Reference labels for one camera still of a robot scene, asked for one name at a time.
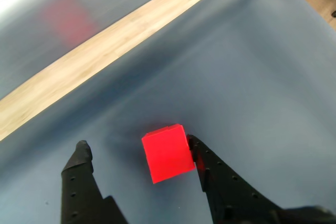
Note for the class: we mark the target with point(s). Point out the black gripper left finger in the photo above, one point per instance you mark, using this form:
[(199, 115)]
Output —
[(78, 182)]

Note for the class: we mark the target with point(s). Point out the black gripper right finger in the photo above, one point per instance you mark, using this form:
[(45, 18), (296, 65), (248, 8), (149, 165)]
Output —
[(223, 187)]

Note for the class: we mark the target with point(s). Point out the red cube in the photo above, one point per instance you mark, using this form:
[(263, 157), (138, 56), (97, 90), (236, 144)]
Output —
[(168, 153)]

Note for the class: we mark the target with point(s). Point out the dark grey mat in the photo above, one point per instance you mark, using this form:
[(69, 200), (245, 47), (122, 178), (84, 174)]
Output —
[(236, 77)]

